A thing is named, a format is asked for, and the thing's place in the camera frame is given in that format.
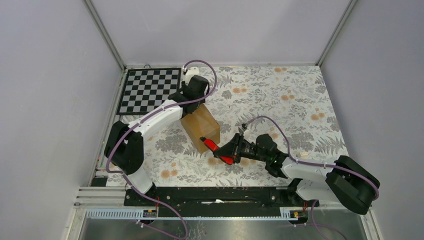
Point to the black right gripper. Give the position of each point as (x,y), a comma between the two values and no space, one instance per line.
(233,147)

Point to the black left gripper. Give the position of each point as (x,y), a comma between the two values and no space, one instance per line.
(185,86)

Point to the red black utility knife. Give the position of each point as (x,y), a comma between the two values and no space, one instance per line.
(213,147)

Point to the brown cardboard express box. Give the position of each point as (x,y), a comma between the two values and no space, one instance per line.
(201,123)

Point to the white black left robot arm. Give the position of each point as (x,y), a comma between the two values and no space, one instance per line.
(124,148)

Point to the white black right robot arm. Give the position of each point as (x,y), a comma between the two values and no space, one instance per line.
(344,181)

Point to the black white checkerboard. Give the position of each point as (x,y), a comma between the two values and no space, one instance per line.
(145,89)

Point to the floral patterned table mat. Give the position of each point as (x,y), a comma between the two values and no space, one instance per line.
(290,103)

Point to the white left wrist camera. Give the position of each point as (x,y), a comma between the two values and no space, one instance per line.
(188,73)

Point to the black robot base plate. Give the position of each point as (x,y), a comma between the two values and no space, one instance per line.
(220,202)

